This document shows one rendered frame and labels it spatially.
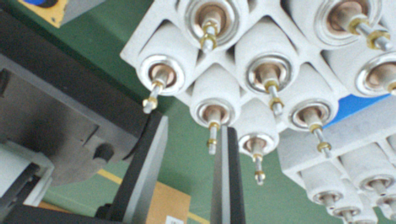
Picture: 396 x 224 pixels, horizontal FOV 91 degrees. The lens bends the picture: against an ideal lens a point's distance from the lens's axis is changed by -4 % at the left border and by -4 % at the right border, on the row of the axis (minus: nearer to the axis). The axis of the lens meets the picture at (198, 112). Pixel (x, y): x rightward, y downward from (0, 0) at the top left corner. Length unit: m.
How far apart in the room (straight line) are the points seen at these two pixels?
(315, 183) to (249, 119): 0.30
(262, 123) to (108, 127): 0.39
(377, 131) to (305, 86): 0.28
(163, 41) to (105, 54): 0.37
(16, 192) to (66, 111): 0.27
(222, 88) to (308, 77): 0.16
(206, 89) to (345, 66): 0.22
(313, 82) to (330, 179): 0.32
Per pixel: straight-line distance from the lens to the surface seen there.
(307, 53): 0.42
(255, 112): 0.44
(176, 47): 0.33
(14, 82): 0.64
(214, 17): 0.27
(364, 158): 0.64
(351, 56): 0.38
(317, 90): 0.38
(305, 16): 0.32
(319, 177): 0.65
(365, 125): 0.64
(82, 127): 0.63
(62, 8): 0.28
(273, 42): 0.32
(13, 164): 0.42
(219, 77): 0.39
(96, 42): 0.68
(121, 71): 0.69
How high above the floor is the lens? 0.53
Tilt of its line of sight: 48 degrees down
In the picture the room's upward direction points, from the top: 171 degrees counter-clockwise
